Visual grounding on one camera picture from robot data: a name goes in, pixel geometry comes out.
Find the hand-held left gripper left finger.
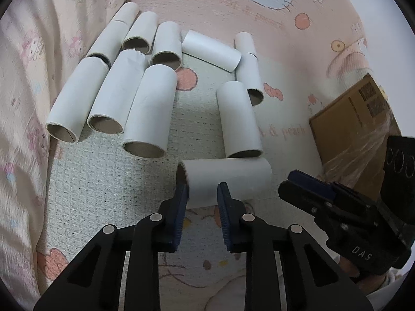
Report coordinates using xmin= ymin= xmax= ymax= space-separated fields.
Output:
xmin=33 ymin=183 xmax=190 ymax=311

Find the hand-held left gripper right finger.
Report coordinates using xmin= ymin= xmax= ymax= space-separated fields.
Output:
xmin=217 ymin=182 xmax=373 ymax=311

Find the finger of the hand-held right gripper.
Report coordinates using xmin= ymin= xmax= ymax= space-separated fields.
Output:
xmin=278 ymin=180 xmax=329 ymax=216
xmin=287 ymin=170 xmax=338 ymax=201

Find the brown cardboard box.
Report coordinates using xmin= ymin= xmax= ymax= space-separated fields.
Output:
xmin=309 ymin=73 xmax=403 ymax=201

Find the group of white cardboard tubes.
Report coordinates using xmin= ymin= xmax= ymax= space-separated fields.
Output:
xmin=45 ymin=2 xmax=265 ymax=159

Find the person's right hand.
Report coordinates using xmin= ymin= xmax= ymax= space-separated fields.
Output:
xmin=339 ymin=255 xmax=394 ymax=294

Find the pink cartoon printed mat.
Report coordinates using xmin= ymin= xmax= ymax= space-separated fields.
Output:
xmin=36 ymin=0 xmax=415 ymax=311

